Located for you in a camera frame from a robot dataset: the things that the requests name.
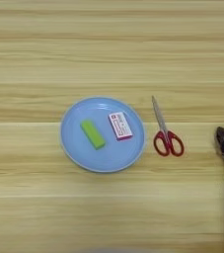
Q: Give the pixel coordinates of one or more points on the white pink printed eraser box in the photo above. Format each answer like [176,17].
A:
[120,126]

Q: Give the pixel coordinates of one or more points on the green rectangular eraser block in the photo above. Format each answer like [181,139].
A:
[92,134]

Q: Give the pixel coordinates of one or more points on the blue round plate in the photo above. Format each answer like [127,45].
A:
[84,154]

